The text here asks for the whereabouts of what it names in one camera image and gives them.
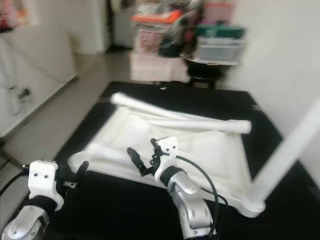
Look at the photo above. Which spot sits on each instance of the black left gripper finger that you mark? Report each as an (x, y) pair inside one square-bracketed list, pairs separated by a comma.
[(84, 172)]

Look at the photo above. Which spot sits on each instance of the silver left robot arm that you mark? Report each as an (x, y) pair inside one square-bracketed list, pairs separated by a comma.
[(25, 227)]

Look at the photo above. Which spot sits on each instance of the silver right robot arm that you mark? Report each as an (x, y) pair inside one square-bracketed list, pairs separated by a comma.
[(190, 210)]

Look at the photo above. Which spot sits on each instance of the small white speck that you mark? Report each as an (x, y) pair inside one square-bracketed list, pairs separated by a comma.
[(164, 88)]

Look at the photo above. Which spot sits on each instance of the black bag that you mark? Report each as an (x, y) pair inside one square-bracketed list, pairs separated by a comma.
[(172, 45)]

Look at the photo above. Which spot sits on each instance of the red printed carton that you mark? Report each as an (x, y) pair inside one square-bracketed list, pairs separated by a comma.
[(151, 40)]

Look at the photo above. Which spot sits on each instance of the orange box lid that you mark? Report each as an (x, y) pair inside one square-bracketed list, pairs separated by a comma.
[(156, 17)]

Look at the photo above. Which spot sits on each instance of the green box lid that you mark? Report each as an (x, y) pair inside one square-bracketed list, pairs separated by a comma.
[(220, 31)]

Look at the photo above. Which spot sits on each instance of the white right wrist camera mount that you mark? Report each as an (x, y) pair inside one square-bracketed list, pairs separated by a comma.
[(169, 145)]

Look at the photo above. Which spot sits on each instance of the colourful wall picture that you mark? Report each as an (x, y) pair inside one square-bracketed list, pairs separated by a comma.
[(17, 14)]

